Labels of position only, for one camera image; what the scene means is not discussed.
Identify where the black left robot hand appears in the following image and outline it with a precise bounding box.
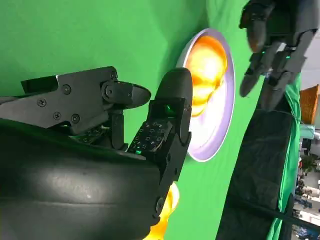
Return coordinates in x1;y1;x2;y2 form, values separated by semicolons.
238;0;320;112

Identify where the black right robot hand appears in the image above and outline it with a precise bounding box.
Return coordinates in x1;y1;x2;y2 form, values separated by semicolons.
0;66;193;240

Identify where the orange and white bread roll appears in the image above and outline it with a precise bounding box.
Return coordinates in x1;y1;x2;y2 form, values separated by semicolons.
186;34;229;118
147;181;181;240

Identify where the green table cloth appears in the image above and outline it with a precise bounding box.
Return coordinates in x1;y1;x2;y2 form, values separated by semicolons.
0;0;303;240

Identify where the black backdrop cloth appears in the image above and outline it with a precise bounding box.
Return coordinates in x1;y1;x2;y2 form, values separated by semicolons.
216;99;301;240

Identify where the lilac plate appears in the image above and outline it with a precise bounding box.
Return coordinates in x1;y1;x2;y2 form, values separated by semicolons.
176;27;236;163

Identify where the orange box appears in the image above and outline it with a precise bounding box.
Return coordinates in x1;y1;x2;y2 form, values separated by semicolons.
299;84;320;125

